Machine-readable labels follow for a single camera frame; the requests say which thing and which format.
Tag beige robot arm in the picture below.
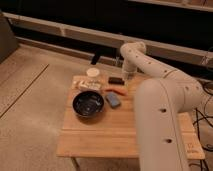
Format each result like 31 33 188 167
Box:
120 42 203 171

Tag white ceramic cup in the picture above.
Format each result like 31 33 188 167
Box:
86 68 100 79

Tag blue sponge block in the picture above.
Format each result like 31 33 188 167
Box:
105 92 121 108

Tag grey cabinet corner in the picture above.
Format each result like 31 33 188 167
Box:
0 10 19 63

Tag clear plastic food package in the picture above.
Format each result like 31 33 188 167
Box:
73 80 102 91

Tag black rectangular block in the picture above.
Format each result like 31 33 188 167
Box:
108 77 125 85

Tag black cables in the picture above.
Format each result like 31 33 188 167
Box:
191 49 213 171

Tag wooden table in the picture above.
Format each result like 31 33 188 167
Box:
55 74 206 171

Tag black ceramic bowl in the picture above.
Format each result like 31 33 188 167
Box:
72 91 104 118

